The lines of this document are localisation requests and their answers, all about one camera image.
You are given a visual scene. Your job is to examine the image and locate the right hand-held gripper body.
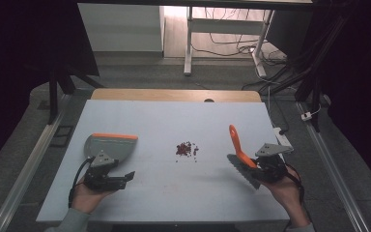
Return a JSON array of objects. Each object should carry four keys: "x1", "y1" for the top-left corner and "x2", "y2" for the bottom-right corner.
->
[{"x1": 250, "y1": 142, "x2": 295, "y2": 185}]

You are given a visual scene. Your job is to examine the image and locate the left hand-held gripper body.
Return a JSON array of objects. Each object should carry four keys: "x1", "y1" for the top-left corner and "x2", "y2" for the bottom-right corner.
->
[{"x1": 83, "y1": 150, "x2": 128, "y2": 193}]

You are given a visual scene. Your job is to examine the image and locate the grey dustpan with orange edge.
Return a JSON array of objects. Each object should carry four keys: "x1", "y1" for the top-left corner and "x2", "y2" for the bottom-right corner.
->
[{"x1": 83, "y1": 132, "x2": 139, "y2": 164}]

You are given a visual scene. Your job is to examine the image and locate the orange-handled grey brush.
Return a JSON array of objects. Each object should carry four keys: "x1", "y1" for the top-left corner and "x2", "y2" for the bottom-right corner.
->
[{"x1": 226, "y1": 124, "x2": 263, "y2": 190}]

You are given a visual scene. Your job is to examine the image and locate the pile of red beans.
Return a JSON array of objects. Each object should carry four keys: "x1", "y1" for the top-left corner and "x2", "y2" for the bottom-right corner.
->
[{"x1": 175, "y1": 140, "x2": 200, "y2": 163}]

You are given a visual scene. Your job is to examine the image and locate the person's left hand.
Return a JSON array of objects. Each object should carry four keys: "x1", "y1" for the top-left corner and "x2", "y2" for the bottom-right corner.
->
[{"x1": 71, "y1": 183, "x2": 116, "y2": 215}]

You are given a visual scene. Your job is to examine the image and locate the person's right hand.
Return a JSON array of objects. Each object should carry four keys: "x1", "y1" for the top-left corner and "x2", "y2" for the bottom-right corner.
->
[{"x1": 260, "y1": 165, "x2": 311, "y2": 227}]

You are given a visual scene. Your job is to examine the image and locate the white power strip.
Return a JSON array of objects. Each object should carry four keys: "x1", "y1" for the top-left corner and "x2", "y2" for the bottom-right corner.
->
[{"x1": 272, "y1": 127, "x2": 295, "y2": 154}]

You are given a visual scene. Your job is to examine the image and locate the black stand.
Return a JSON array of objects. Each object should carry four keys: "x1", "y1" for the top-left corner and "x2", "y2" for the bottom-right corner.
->
[
  {"x1": 264, "y1": 13, "x2": 352, "y2": 133},
  {"x1": 46, "y1": 61, "x2": 105, "y2": 126}
]

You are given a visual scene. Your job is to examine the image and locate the wooden table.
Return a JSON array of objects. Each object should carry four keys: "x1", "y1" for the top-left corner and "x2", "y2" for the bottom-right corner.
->
[{"x1": 90, "y1": 88, "x2": 263, "y2": 103}]

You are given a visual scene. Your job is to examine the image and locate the white cabinet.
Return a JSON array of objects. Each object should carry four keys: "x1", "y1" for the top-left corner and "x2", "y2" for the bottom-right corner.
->
[{"x1": 77, "y1": 3, "x2": 166, "y2": 53}]

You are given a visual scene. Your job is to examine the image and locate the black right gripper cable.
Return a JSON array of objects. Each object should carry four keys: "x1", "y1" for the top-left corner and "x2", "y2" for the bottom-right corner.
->
[{"x1": 281, "y1": 161, "x2": 306, "y2": 205}]

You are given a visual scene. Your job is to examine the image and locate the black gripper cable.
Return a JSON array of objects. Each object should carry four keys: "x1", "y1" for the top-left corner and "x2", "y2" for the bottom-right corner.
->
[
  {"x1": 281, "y1": 161, "x2": 306, "y2": 205},
  {"x1": 68, "y1": 157, "x2": 97, "y2": 209}
]

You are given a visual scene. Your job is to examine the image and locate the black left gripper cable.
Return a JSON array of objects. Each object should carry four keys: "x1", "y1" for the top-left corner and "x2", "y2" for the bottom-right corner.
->
[{"x1": 68, "y1": 157, "x2": 97, "y2": 209}]

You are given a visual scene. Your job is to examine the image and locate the aluminium rail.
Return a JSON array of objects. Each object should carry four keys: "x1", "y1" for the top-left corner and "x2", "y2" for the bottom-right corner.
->
[
  {"x1": 295, "y1": 101, "x2": 371, "y2": 232},
  {"x1": 0, "y1": 93, "x2": 72, "y2": 232}
]

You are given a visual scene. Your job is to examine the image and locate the tangle of floor cables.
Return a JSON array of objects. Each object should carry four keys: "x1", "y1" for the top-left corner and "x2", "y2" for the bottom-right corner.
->
[{"x1": 191, "y1": 7, "x2": 299, "y2": 92}]

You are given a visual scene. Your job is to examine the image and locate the white desk frame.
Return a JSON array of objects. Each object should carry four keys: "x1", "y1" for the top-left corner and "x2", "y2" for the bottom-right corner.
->
[{"x1": 183, "y1": 5, "x2": 275, "y2": 78}]

